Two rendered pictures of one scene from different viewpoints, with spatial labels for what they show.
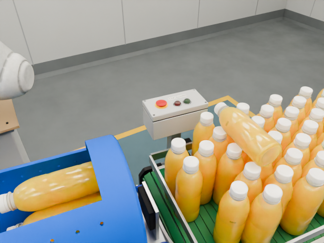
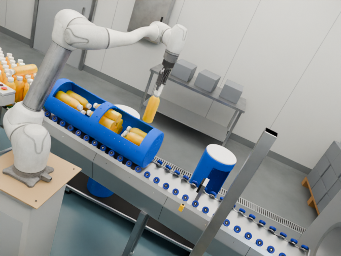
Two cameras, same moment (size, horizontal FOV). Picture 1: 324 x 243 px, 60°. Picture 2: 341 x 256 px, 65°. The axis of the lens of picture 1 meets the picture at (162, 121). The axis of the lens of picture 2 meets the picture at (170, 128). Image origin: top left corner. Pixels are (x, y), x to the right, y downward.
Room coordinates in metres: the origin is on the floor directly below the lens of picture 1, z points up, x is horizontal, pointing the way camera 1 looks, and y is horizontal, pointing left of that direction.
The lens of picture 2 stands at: (1.34, 1.88, 2.09)
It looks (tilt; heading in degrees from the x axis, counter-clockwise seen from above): 26 degrees down; 216
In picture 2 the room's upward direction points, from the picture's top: 22 degrees clockwise
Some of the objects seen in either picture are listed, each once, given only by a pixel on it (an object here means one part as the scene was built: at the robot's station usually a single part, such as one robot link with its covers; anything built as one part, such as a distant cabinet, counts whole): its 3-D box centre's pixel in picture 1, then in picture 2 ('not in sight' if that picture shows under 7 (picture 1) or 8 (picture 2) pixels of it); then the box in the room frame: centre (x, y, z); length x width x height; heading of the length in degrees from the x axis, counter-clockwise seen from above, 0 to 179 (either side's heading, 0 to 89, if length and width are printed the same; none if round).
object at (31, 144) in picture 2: not in sight; (32, 145); (0.84, 0.75, 1.18); 0.18 x 0.16 x 0.22; 87
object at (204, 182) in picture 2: not in sight; (200, 190); (-0.08, 1.27, 1.00); 0.10 x 0.04 x 0.15; 22
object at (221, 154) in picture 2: not in sight; (221, 154); (-0.61, 1.05, 1.03); 0.28 x 0.28 x 0.01
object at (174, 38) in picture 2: not in sight; (175, 37); (0.11, 0.76, 1.84); 0.13 x 0.11 x 0.16; 87
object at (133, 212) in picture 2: not in sight; (137, 205); (-0.36, 0.61, 0.08); 1.50 x 0.52 x 0.15; 120
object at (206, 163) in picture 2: not in sight; (201, 191); (-0.61, 1.05, 0.59); 0.28 x 0.28 x 0.88
